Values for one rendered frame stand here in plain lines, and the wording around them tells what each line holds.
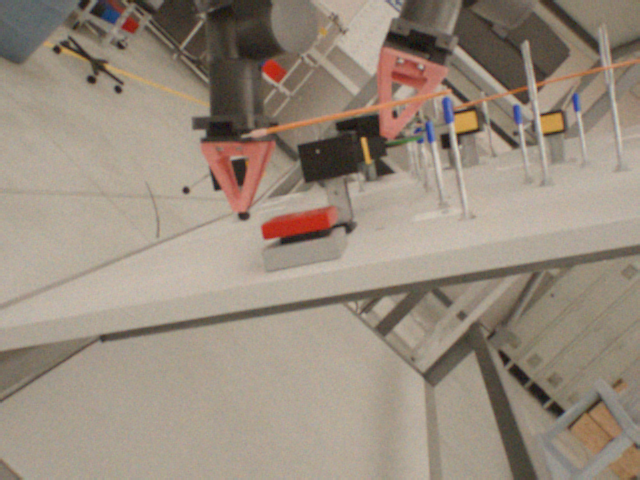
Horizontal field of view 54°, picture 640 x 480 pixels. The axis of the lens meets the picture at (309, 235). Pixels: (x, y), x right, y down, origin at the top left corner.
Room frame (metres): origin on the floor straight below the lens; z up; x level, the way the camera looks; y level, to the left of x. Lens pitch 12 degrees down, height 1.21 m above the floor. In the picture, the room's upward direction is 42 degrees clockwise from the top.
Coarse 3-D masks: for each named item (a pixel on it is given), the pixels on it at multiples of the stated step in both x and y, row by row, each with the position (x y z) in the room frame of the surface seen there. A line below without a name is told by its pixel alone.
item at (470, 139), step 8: (456, 112) 1.20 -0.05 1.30; (464, 112) 1.19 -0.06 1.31; (480, 112) 1.23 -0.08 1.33; (480, 120) 1.21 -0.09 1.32; (480, 128) 1.19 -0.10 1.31; (456, 136) 1.20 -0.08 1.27; (464, 136) 1.22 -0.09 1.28; (472, 136) 1.23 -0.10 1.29; (472, 144) 1.23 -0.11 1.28; (472, 152) 1.23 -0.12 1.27; (472, 160) 1.23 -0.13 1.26
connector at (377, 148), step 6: (378, 138) 0.63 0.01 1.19; (354, 144) 0.63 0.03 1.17; (360, 144) 0.63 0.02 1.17; (366, 144) 0.63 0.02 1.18; (372, 144) 0.63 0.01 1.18; (378, 144) 0.63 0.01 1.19; (384, 144) 0.63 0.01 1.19; (360, 150) 0.63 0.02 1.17; (372, 150) 0.63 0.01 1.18; (378, 150) 0.63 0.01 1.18; (384, 150) 0.63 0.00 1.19; (360, 156) 0.63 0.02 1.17; (372, 156) 0.63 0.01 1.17; (378, 156) 0.63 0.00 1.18; (384, 156) 0.63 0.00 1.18
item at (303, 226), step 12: (276, 216) 0.48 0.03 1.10; (288, 216) 0.46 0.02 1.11; (300, 216) 0.44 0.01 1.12; (312, 216) 0.43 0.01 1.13; (324, 216) 0.43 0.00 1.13; (336, 216) 0.47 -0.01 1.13; (264, 228) 0.43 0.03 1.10; (276, 228) 0.43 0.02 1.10; (288, 228) 0.43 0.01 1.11; (300, 228) 0.43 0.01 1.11; (312, 228) 0.43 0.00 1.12; (324, 228) 0.43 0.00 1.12; (288, 240) 0.44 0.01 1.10; (300, 240) 0.44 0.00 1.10
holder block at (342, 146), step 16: (304, 144) 0.63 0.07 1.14; (320, 144) 0.63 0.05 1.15; (336, 144) 0.62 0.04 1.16; (352, 144) 0.62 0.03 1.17; (304, 160) 0.63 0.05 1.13; (320, 160) 0.63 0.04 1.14; (336, 160) 0.62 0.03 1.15; (352, 160) 0.62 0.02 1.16; (304, 176) 0.63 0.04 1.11; (320, 176) 0.63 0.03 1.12; (336, 176) 0.62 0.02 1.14
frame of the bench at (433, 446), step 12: (396, 348) 1.57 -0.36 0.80; (408, 360) 1.56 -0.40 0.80; (420, 372) 1.55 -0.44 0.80; (432, 396) 1.46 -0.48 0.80; (432, 408) 1.38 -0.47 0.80; (432, 420) 1.31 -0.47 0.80; (432, 432) 1.25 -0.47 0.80; (432, 444) 1.19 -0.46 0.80; (432, 456) 1.14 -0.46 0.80; (0, 468) 0.43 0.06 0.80; (432, 468) 1.09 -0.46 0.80
